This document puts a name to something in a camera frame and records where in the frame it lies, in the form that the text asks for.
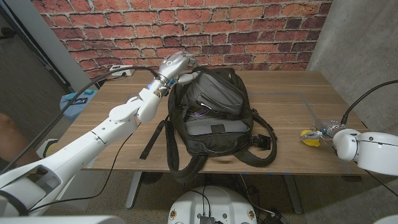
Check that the white and yellow floor device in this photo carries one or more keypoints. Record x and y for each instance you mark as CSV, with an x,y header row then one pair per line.
x,y
46,147

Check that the teal round disc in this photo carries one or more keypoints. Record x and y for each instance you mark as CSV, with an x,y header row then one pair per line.
x,y
70,96

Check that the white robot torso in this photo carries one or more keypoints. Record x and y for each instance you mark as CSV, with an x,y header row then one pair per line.
x,y
211,205

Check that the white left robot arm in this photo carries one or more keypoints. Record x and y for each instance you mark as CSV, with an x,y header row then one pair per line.
x,y
93,146

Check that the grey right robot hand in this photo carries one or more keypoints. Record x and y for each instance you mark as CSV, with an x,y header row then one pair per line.
x,y
329,129

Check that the black round fan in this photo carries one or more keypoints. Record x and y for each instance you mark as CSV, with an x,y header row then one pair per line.
x,y
151,178

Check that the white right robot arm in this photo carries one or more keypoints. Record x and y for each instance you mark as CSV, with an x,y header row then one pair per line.
x,y
373,151

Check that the grey table leg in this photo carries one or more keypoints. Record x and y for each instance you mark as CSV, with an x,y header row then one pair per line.
x,y
133,193
293,196

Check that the yellow ball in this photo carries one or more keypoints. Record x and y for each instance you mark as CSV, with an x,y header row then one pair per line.
x,y
311,143

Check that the person's bare leg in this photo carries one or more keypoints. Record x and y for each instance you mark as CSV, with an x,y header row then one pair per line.
x,y
12,140

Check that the black backpack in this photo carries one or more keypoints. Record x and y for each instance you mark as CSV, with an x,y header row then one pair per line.
x,y
217,93

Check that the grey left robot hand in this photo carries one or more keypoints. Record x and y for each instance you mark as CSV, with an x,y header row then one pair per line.
x,y
175,67

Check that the white power strip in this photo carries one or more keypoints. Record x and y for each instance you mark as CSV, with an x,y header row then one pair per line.
x,y
116,72

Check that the blue round stool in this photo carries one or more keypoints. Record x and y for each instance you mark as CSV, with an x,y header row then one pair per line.
x,y
73,113

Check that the purple shiny disc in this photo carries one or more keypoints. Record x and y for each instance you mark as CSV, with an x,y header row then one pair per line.
x,y
201,111

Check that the printed brick wall backdrop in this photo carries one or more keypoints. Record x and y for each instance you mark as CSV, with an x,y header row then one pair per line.
x,y
217,34

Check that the small teal block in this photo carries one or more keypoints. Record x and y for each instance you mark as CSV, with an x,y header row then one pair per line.
x,y
89,92

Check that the black smartphone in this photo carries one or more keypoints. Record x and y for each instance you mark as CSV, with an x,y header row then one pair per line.
x,y
77,101

